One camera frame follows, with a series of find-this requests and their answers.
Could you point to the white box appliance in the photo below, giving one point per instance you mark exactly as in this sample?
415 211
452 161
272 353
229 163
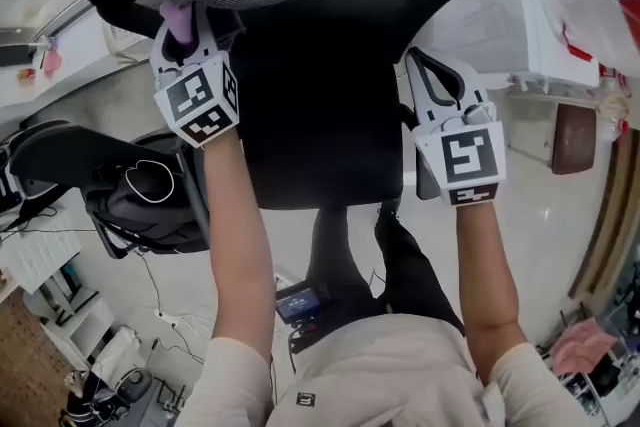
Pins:
550 25

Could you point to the white drawer cabinet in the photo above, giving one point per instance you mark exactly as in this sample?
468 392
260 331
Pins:
35 255

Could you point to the person's black trousers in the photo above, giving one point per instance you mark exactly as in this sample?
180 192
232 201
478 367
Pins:
400 260

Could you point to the person's left forearm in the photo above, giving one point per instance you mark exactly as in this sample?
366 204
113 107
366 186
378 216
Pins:
237 235

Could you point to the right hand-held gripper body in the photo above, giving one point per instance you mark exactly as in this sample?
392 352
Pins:
470 160

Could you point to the person's right forearm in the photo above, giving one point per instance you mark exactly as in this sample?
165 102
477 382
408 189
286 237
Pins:
485 275

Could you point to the purple cleaning cloth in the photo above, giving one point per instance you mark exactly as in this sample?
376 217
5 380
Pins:
181 22

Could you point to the red container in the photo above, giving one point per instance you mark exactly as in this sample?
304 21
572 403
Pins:
631 17

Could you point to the brown stool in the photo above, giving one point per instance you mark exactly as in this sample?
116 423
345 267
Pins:
574 137

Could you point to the black mesh office chair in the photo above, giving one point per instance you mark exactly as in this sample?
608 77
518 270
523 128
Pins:
320 115

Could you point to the black chair with dark bag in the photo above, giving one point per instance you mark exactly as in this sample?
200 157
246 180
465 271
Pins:
135 200

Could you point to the person's beige sweater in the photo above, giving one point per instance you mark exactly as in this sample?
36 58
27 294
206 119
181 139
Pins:
385 375

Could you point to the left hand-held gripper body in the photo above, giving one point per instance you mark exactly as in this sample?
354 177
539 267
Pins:
192 102

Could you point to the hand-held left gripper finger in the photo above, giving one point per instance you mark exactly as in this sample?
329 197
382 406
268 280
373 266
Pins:
205 32
161 42

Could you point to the small black screen device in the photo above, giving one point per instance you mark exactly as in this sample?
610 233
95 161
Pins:
300 305

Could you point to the white power strip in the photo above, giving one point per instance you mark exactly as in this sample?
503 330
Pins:
167 317

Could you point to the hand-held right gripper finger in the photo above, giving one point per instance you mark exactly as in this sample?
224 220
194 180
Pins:
419 85
462 75

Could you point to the pink cloth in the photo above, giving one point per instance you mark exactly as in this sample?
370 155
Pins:
585 345

